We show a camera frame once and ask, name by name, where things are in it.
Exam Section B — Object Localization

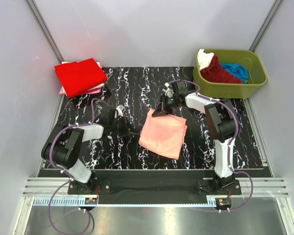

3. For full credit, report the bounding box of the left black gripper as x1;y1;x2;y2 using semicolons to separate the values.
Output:
109;115;139;138

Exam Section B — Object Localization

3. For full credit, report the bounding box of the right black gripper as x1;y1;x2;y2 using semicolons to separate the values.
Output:
152;94;179;118

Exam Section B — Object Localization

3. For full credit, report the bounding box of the salmon pink t-shirt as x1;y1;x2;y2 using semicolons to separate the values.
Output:
139;109;187;160

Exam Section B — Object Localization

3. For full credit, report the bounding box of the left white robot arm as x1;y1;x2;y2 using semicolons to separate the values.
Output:
41;105;139;194

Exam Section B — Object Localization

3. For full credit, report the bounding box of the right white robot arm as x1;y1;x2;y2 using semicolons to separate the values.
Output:
151;92;238;194

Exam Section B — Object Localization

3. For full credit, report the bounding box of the black marble pattern mat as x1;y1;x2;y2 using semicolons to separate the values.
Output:
57;67;263;170

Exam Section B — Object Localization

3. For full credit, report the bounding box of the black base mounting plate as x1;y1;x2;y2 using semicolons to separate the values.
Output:
68;169;242;206

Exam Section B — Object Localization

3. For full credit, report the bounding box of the dark red t-shirt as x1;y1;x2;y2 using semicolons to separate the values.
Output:
200;55;243;84

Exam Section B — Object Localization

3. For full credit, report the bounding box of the white t-shirt in bin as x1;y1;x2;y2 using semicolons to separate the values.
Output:
197;49;214;71

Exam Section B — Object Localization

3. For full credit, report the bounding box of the folded red t-shirt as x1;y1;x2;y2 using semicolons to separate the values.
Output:
54;58;107;98

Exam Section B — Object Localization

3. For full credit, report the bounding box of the blue t-shirt in bin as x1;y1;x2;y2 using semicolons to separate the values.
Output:
221;63;249;84

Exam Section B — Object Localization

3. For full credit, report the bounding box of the olive green plastic bin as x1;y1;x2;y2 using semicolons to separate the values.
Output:
193;49;268;99

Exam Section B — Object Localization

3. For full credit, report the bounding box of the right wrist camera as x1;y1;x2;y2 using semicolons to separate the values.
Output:
162;80;188;98

